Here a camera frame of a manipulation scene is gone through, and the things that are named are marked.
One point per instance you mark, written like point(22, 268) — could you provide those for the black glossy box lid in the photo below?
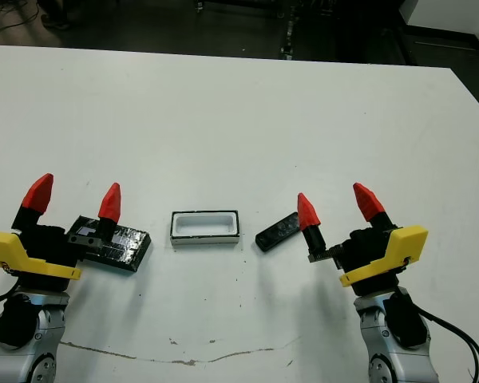
point(129, 247)

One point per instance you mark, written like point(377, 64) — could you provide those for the white camera box base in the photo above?
point(205, 239)

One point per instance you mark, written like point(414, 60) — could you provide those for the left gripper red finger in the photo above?
point(109, 205)
point(38, 195)

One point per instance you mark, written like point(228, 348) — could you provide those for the black cart castor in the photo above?
point(199, 6)

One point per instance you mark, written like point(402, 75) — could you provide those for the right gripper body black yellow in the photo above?
point(367, 255)

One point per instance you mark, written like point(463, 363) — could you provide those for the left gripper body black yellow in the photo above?
point(44, 255)

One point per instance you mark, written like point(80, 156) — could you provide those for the person's shoe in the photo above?
point(56, 22)

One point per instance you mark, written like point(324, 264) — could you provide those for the white cabinet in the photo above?
point(451, 16)

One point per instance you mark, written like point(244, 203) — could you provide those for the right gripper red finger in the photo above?
point(308, 213)
point(368, 201)

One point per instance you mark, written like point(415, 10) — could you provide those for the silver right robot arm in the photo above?
point(379, 335)

